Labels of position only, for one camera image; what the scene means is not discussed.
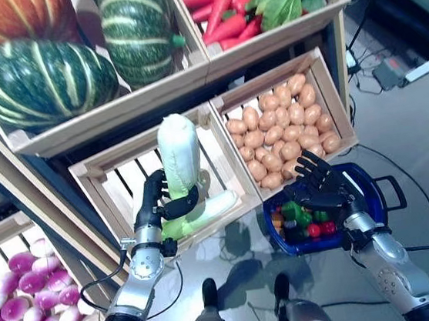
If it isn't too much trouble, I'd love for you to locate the orange striped pumpkin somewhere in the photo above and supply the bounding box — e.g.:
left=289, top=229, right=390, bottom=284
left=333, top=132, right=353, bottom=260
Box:
left=0, top=0, right=83, bottom=65

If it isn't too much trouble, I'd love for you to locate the wooden display shelf frame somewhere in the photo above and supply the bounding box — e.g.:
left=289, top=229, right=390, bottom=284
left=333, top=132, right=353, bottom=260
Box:
left=0, top=9, right=374, bottom=302

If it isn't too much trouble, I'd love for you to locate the blue plastic shopping basket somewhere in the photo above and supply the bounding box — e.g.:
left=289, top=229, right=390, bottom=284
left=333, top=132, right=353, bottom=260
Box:
left=258, top=158, right=407, bottom=259

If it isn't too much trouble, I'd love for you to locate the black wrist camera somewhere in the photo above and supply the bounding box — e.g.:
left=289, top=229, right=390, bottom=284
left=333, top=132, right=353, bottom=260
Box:
left=338, top=228, right=365, bottom=254
left=160, top=237, right=179, bottom=259

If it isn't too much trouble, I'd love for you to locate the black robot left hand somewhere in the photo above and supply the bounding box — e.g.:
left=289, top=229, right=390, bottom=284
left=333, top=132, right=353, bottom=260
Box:
left=129, top=165, right=205, bottom=240

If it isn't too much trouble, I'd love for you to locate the white desk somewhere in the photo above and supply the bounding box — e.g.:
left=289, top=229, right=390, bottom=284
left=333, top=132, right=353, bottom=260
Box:
left=401, top=41, right=429, bottom=84

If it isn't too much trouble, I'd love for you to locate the toy napa cabbage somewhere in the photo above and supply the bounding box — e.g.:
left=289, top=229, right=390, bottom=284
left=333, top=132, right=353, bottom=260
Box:
left=147, top=111, right=210, bottom=241
left=182, top=188, right=243, bottom=230

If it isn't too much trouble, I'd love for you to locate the green striped pumpkin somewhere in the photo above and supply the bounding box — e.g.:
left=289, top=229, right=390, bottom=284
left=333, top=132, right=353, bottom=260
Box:
left=0, top=27, right=125, bottom=135
left=97, top=0, right=191, bottom=92

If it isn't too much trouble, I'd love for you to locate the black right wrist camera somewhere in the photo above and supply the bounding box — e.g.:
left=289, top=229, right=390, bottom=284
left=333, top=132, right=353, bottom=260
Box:
left=338, top=228, right=365, bottom=254

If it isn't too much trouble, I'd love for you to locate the brown toy potato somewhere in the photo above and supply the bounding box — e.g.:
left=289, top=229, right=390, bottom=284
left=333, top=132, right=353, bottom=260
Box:
left=282, top=123, right=305, bottom=144
left=246, top=158, right=269, bottom=183
left=280, top=141, right=303, bottom=162
left=263, top=124, right=286, bottom=146
left=243, top=129, right=265, bottom=150
left=279, top=158, right=303, bottom=180
left=238, top=145, right=256, bottom=163
left=259, top=171, right=285, bottom=190
left=260, top=152, right=285, bottom=174
left=230, top=132, right=246, bottom=150
left=297, top=132, right=320, bottom=151
left=320, top=133, right=343, bottom=156

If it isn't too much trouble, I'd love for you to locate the small green toy lettuce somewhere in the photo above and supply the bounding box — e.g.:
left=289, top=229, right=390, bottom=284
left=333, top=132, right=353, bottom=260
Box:
left=280, top=199, right=305, bottom=219

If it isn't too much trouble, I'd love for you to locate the red toy strawberry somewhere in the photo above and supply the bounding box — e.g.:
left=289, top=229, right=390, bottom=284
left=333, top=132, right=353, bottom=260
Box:
left=319, top=219, right=337, bottom=236

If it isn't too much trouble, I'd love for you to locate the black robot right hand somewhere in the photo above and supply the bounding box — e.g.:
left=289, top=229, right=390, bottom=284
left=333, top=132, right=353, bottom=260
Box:
left=278, top=144, right=360, bottom=221

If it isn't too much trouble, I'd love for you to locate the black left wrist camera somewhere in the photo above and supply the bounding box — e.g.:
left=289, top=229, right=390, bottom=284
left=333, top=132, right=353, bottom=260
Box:
left=160, top=237, right=179, bottom=259

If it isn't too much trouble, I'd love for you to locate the grey power box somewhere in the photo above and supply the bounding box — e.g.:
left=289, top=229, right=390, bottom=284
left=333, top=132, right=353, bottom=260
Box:
left=371, top=55, right=411, bottom=92

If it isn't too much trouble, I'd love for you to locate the white power plug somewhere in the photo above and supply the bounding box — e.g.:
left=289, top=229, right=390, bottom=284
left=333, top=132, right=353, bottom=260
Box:
left=344, top=49, right=358, bottom=69

